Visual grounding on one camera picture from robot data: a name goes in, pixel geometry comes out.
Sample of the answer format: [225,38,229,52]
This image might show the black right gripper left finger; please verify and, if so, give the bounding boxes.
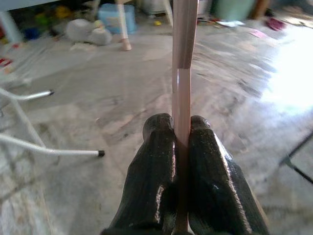
[101,113,177,235]

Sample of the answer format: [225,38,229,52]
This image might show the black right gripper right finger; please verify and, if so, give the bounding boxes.
[187,115,269,235]

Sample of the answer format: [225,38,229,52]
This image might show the pink plastic hanger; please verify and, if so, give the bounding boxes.
[172,0,199,235]

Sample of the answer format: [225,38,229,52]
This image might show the light blue folding table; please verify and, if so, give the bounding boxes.
[0,87,106,157]

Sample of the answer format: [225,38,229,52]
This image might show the black metal drying rack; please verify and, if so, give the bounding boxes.
[278,133,313,184]

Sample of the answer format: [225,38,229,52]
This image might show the white high chair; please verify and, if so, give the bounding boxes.
[116,0,175,51]

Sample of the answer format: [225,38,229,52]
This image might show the pink paper sheet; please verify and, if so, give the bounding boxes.
[248,28,268,39]

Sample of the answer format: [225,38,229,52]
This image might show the grey plush toy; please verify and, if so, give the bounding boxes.
[66,19,113,46]

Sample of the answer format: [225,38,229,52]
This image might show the white paper sheet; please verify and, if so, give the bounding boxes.
[216,20,245,27]

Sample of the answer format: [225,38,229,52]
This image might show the light blue package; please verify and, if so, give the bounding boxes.
[97,3,136,35]

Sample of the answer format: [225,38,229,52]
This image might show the red slippers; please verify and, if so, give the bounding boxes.
[266,17,287,31]

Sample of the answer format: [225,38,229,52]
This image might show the green bin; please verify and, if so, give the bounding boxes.
[211,0,255,22]

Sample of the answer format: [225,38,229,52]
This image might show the brown wooden post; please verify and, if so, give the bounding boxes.
[250,0,268,20]

